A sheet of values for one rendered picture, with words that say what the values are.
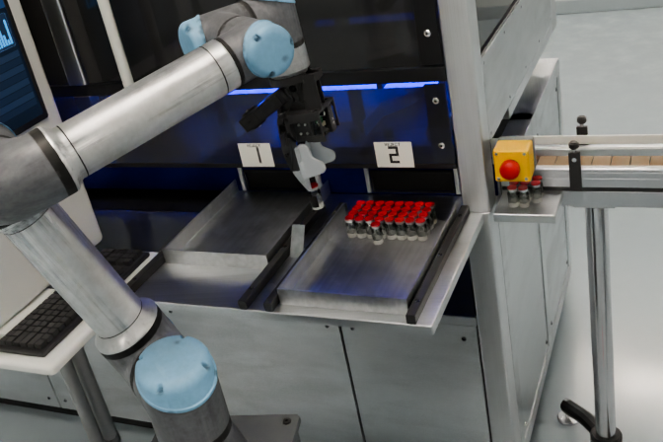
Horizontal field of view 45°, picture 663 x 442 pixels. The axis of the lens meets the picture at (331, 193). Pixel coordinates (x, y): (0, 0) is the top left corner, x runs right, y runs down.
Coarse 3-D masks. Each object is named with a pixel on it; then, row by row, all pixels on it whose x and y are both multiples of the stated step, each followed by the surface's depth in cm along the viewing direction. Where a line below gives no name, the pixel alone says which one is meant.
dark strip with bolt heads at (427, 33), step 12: (420, 0) 154; (432, 0) 154; (420, 12) 156; (432, 12) 155; (420, 24) 157; (432, 24) 156; (420, 36) 158; (432, 36) 157; (420, 48) 159; (432, 48) 158; (420, 60) 160; (432, 60) 159; (444, 144) 167
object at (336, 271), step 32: (448, 224) 164; (320, 256) 167; (352, 256) 165; (384, 256) 162; (416, 256) 160; (288, 288) 156; (320, 288) 156; (352, 288) 154; (384, 288) 152; (416, 288) 147
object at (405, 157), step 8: (376, 144) 173; (384, 144) 172; (392, 144) 171; (400, 144) 171; (408, 144) 170; (376, 152) 174; (384, 152) 173; (392, 152) 172; (400, 152) 171; (408, 152) 171; (384, 160) 174; (400, 160) 172; (408, 160) 172
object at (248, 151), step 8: (240, 144) 187; (248, 144) 186; (256, 144) 185; (264, 144) 184; (240, 152) 188; (248, 152) 187; (256, 152) 186; (264, 152) 185; (248, 160) 188; (256, 160) 187; (264, 160) 186; (272, 160) 185
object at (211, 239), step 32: (224, 192) 198; (256, 192) 201; (288, 192) 198; (192, 224) 186; (224, 224) 188; (256, 224) 185; (288, 224) 182; (192, 256) 173; (224, 256) 169; (256, 256) 166
